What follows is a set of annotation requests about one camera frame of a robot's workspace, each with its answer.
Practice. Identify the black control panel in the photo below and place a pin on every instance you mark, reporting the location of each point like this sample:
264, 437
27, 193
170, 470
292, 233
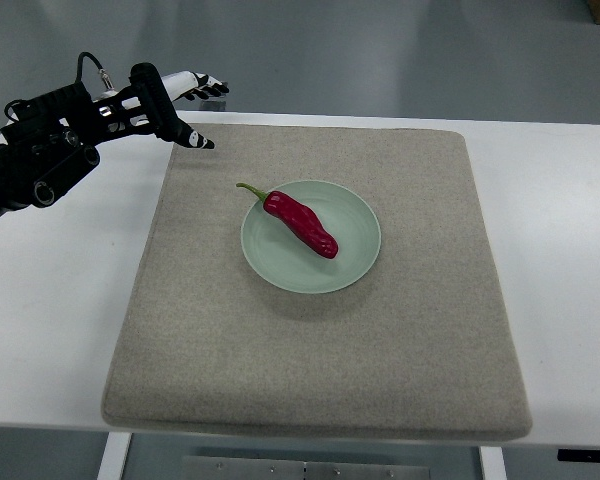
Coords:
578, 455

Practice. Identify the white table leg right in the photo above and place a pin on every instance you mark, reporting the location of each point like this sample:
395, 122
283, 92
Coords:
492, 463

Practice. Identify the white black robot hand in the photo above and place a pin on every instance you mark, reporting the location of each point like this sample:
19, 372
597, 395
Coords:
180, 85

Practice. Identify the white table leg left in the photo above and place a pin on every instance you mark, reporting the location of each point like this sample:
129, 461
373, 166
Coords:
113, 460

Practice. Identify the metal table frame bracket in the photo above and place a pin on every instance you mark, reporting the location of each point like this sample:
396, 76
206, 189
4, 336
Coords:
206, 467

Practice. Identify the white table leg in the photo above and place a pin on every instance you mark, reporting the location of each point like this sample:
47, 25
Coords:
113, 460
492, 463

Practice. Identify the beige felt mat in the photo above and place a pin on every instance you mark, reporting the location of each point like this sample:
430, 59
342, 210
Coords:
418, 348

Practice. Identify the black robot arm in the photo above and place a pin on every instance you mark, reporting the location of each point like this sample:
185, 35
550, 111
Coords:
50, 144

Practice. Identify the light green plate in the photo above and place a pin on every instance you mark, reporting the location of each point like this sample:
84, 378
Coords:
281, 259

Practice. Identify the red chili pepper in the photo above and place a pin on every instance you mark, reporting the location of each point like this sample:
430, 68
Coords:
301, 220

